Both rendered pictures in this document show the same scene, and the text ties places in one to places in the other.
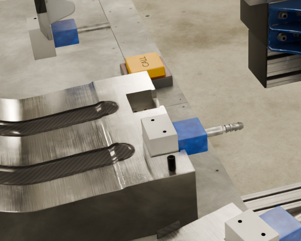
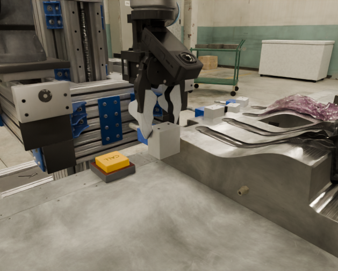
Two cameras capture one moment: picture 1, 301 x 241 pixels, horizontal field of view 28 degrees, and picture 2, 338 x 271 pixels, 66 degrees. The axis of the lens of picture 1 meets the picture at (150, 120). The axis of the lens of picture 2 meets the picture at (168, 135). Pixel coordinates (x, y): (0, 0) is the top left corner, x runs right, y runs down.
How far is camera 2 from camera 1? 1.26 m
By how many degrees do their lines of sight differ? 101
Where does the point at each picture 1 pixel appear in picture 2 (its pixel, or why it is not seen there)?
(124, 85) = not seen: hidden behind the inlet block
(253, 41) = (52, 149)
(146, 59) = (108, 157)
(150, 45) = (54, 183)
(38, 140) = (244, 138)
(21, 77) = (128, 242)
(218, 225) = not seen: hidden behind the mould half
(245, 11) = (35, 138)
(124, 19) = not seen: outside the picture
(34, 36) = (177, 130)
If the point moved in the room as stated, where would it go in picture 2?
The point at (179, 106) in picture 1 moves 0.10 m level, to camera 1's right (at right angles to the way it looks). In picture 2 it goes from (141, 154) to (127, 142)
